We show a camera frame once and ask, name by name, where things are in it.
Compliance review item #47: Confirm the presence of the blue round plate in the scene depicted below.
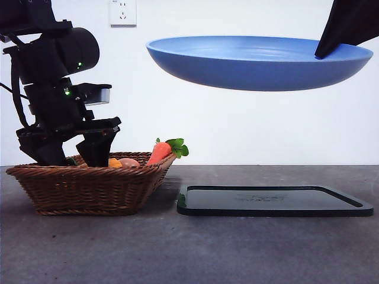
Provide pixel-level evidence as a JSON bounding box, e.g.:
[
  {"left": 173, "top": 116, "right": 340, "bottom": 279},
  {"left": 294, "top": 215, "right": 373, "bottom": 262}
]
[{"left": 145, "top": 35, "right": 374, "bottom": 92}]

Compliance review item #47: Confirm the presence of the brown wicker basket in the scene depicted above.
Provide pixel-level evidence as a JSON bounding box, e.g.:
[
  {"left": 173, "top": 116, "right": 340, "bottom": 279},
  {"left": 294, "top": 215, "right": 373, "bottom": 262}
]
[{"left": 5, "top": 151, "right": 178, "bottom": 217}]

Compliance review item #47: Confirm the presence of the pale brown egg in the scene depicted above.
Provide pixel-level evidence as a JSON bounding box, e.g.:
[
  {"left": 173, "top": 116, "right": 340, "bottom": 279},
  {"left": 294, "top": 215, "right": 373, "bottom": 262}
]
[{"left": 118, "top": 158, "right": 141, "bottom": 168}]

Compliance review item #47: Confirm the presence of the orange carrot with green leaves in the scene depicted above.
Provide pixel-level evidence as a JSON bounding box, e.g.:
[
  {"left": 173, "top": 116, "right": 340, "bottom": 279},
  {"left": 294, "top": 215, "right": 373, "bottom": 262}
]
[{"left": 146, "top": 138, "right": 190, "bottom": 166}]

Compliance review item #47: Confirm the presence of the black rectangular tray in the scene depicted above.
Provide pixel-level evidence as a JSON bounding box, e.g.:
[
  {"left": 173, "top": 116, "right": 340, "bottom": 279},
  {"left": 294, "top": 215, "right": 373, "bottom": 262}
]
[{"left": 176, "top": 185, "right": 374, "bottom": 218}]

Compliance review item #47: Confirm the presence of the pale grey left wrist camera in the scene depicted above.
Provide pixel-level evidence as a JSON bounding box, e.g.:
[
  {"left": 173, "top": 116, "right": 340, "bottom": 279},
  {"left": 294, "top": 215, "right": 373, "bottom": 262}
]
[{"left": 72, "top": 83, "right": 113, "bottom": 107}]

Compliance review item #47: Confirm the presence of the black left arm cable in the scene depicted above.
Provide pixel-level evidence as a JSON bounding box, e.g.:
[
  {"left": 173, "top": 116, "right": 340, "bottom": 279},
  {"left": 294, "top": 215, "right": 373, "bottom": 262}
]
[{"left": 0, "top": 35, "right": 34, "bottom": 128}]

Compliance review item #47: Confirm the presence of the white wall socket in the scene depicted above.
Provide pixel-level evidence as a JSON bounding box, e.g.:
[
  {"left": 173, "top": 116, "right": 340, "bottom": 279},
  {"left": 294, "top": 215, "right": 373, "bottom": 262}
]
[{"left": 110, "top": 0, "right": 137, "bottom": 28}]

